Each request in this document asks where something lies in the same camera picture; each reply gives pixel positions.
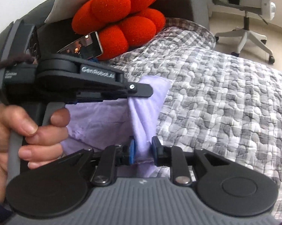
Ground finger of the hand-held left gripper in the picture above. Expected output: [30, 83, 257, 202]
[71, 91, 132, 105]
[123, 82, 153, 98]

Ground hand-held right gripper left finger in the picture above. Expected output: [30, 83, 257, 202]
[66, 136, 135, 187]

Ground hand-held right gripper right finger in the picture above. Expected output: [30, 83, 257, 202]
[152, 136, 227, 185]

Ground purple pants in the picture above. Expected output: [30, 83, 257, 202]
[61, 76, 172, 179]

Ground person's left hand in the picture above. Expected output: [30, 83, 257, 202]
[0, 104, 71, 202]

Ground smartphone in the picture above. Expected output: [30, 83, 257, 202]
[57, 31, 104, 60]

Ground white pillow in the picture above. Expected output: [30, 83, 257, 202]
[44, 0, 123, 24]

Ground orange knitted cushion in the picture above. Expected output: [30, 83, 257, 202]
[71, 0, 166, 61]

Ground grey sofa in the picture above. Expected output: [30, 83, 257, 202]
[0, 0, 209, 52]

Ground grey office chair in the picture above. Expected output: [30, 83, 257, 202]
[208, 0, 282, 64]

